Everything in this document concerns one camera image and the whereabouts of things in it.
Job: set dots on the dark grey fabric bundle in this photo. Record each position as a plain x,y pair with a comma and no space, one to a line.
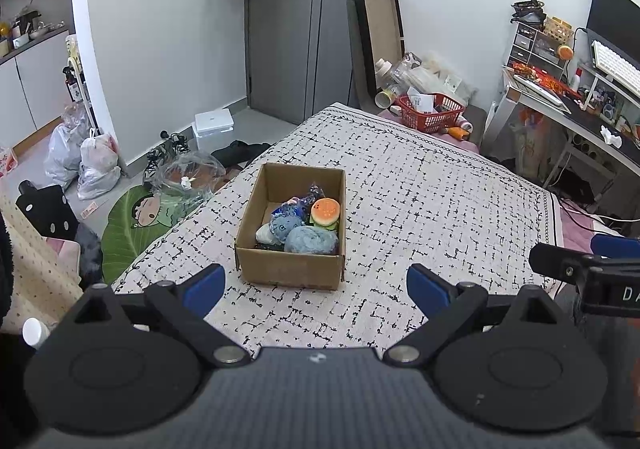
314,194

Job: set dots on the brown cardboard box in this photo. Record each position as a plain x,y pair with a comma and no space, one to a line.
259,264

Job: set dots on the white keyboard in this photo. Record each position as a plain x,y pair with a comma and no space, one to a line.
608,61

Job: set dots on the white soft pack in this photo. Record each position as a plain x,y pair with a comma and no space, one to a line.
264,236

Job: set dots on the blue fluffy plush toy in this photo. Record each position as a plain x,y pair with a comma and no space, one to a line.
311,240

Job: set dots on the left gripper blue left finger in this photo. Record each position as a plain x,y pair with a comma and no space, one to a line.
181,310

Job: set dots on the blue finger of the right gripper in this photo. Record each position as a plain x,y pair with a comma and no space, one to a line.
614,247

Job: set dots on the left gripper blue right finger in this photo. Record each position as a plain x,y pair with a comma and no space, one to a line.
451,311

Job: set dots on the green cartoon floor mat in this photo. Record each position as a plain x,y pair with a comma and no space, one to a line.
147,237

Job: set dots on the black polka dot bag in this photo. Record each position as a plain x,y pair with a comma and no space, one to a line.
48,211

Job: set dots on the large flat cardboard tray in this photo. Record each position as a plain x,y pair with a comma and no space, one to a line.
375,32

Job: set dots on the black monitor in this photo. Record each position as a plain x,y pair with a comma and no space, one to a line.
616,23

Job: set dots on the white desk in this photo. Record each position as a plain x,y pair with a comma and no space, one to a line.
574,121

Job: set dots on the clear plastic bottle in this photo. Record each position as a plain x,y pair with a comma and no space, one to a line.
388,73

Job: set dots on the white storage box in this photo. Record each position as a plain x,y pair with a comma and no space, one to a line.
213,130

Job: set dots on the grey plastic bag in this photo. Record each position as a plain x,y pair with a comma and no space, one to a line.
63,159

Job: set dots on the blue tissue pack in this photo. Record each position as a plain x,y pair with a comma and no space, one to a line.
288,216

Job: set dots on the red plastic basket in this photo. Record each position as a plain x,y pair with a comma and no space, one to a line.
445,114

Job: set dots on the burger plush toy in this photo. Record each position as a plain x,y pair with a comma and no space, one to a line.
325,213

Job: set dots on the white plastic bag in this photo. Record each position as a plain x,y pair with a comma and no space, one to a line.
99,170

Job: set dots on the grey door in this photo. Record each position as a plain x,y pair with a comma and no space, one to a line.
298,56

